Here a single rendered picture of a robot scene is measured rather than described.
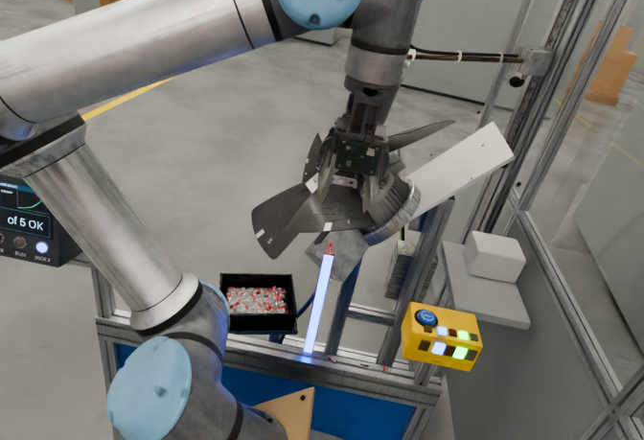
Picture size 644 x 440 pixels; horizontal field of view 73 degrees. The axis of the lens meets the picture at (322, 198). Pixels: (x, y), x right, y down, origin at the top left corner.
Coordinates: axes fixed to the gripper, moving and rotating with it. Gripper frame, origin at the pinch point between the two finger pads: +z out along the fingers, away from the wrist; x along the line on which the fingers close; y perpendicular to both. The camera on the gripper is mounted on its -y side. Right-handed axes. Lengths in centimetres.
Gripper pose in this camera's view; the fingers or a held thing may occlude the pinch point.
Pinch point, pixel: (344, 198)
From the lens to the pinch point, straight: 70.2
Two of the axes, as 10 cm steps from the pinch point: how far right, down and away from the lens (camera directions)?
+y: -1.2, 5.0, -8.5
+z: -1.6, 8.4, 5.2
